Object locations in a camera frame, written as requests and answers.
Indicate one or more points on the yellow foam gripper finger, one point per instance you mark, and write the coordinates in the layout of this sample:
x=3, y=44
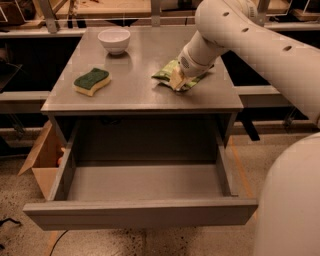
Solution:
x=178, y=79

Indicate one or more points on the green jalapeno chip bag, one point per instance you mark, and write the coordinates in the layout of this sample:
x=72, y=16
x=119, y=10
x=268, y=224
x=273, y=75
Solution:
x=163, y=76

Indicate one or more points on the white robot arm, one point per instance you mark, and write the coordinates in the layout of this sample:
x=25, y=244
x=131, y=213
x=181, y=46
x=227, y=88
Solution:
x=288, y=222

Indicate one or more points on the grey drawer cabinet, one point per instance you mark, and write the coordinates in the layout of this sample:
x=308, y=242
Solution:
x=134, y=117

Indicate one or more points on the open grey top drawer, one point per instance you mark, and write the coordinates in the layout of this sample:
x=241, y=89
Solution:
x=141, y=173

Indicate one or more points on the white ceramic bowl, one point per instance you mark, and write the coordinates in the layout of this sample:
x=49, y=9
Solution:
x=114, y=40

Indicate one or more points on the green and yellow sponge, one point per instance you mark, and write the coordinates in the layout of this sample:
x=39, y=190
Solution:
x=92, y=81

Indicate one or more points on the brown cardboard box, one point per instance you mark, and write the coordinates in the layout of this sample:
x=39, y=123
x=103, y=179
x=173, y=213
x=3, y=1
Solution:
x=44, y=158

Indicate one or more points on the grey metal shelf rail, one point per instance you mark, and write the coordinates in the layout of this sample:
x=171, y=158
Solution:
x=22, y=102

